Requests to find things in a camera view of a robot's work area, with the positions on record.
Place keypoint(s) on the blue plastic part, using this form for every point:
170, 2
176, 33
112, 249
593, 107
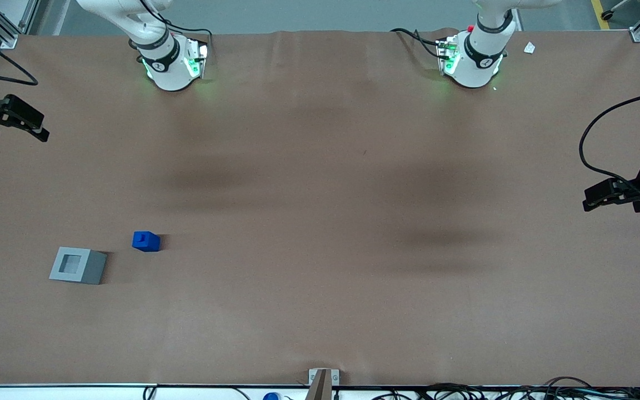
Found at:
146, 242

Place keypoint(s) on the brown table cover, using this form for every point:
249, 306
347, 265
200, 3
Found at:
320, 194

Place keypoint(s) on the small blue round object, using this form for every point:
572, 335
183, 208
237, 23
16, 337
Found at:
271, 396

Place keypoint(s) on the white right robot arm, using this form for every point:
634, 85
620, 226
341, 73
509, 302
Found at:
167, 66

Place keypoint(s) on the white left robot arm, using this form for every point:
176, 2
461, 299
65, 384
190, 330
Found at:
478, 64

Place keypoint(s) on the black chair caster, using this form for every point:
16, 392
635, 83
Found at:
607, 14

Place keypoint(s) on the gray square base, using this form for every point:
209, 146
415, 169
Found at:
92, 269

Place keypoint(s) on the small white paper scrap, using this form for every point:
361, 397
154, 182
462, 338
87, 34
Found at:
529, 48

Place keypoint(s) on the silver metal bracket plate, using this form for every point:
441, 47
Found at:
335, 376

